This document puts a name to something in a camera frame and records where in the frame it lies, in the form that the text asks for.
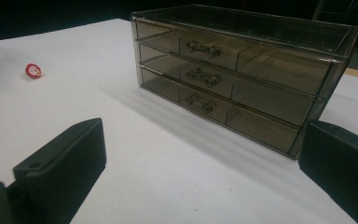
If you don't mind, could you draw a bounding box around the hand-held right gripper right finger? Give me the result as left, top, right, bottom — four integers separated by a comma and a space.
297, 119, 358, 224

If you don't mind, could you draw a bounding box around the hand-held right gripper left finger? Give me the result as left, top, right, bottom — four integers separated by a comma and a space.
12, 117, 107, 224

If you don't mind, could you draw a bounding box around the red and white ring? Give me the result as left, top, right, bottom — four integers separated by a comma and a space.
24, 63, 43, 79

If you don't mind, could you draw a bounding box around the smoky clear drawer organizer case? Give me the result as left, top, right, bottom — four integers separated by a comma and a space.
130, 3, 358, 161

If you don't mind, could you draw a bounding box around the white table board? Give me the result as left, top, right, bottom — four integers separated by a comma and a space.
0, 18, 358, 224

